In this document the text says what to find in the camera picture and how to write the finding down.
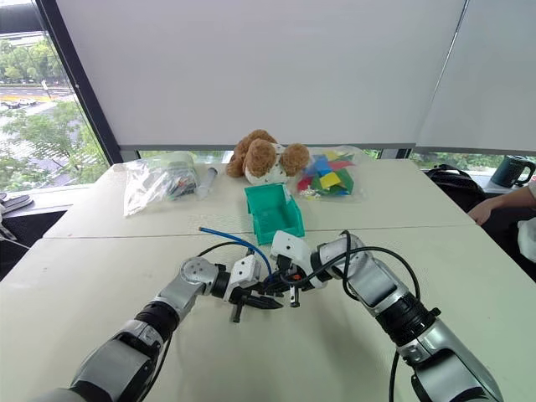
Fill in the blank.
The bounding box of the black window frame post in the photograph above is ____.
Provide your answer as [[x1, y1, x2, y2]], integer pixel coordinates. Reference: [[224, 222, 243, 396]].
[[36, 0, 124, 167]]

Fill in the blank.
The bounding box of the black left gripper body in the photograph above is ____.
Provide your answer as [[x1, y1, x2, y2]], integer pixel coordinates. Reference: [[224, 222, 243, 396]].
[[229, 285, 263, 309]]

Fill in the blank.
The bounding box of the clear plastic bag of parts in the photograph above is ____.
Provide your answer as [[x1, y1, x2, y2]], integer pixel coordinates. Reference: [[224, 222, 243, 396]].
[[122, 151, 200, 218]]

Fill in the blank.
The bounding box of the green plastic bin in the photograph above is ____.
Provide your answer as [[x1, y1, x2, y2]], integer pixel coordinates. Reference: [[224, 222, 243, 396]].
[[244, 183, 307, 246]]

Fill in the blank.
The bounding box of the dark green mug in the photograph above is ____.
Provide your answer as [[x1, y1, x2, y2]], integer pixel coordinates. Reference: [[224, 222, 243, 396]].
[[490, 155, 536, 188]]

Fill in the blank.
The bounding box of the brown teddy bear plush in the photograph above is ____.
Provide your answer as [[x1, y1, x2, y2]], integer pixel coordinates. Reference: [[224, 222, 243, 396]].
[[225, 129, 312, 186]]

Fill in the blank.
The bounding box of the wide white roller blind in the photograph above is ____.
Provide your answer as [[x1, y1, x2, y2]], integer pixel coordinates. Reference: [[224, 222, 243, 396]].
[[54, 0, 469, 152]]

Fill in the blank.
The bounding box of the narrow white roller blind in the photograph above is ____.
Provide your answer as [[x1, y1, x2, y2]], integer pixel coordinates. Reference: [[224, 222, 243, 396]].
[[415, 0, 536, 155]]

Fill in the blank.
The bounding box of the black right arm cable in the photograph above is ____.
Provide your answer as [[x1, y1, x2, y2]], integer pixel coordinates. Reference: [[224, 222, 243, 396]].
[[288, 229, 422, 402]]

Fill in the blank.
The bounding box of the grey flat item on ledge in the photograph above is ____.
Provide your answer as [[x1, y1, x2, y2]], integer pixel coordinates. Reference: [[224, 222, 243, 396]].
[[0, 192, 35, 213]]

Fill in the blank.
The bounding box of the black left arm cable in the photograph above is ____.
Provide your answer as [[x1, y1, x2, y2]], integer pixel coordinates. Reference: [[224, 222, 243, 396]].
[[195, 244, 256, 259]]

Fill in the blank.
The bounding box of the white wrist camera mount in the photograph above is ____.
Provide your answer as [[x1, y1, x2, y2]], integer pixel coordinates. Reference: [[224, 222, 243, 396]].
[[270, 229, 312, 271], [223, 255, 264, 303]]

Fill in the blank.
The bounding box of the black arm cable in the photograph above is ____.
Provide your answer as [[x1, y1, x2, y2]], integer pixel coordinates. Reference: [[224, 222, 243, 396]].
[[288, 229, 422, 402], [195, 244, 256, 259]]

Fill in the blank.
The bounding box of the blue cable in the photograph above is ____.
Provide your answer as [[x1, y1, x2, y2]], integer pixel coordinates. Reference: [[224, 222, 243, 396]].
[[198, 226, 276, 282]]

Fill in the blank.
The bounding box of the white cloth bundle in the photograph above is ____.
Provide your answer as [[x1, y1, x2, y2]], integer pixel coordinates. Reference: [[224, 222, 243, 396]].
[[517, 219, 536, 260]]

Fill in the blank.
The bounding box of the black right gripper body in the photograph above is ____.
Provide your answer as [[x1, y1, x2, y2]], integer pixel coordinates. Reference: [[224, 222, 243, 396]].
[[274, 255, 305, 286]]

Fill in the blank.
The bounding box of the bystander bare hand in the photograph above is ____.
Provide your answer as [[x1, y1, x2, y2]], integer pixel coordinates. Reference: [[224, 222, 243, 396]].
[[467, 205, 494, 227]]

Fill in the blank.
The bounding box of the plastic bag of coloured blocks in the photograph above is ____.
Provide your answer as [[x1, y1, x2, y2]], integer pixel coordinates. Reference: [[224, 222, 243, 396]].
[[292, 145, 369, 203]]

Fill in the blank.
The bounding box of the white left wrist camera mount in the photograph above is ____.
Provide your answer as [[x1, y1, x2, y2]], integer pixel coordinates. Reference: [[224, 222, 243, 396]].
[[223, 255, 264, 303]]

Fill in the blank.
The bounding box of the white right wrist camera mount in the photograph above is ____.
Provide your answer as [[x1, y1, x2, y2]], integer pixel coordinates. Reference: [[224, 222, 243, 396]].
[[270, 229, 312, 271]]

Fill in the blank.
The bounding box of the black backpack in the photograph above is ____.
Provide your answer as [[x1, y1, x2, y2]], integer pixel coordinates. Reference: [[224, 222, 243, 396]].
[[422, 163, 487, 214]]

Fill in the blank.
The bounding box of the clear plastic tube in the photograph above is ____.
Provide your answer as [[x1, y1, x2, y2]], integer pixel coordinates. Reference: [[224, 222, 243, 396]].
[[196, 167, 219, 200]]

